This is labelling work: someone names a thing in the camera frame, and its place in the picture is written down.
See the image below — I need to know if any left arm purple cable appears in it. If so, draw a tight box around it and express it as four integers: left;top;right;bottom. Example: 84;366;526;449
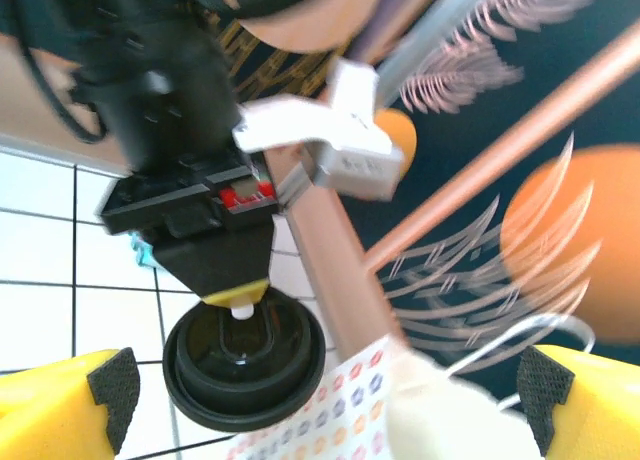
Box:
349;0;417;66

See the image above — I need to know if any black plastic cup lid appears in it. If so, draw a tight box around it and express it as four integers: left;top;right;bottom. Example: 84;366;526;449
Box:
162;284;327;434

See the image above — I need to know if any white printed paper bag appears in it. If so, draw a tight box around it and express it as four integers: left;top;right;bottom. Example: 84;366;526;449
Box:
227;313;597;460

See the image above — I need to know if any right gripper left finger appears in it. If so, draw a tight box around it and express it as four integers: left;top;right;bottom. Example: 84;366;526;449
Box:
0;347;142;460

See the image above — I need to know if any light blue wide spatula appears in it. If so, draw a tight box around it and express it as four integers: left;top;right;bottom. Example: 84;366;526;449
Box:
130;231;162;267

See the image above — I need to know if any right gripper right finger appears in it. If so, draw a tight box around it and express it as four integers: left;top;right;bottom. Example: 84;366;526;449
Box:
516;344;640;460

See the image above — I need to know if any thin black cable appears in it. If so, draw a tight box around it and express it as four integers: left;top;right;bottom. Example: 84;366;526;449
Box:
19;44;109;144

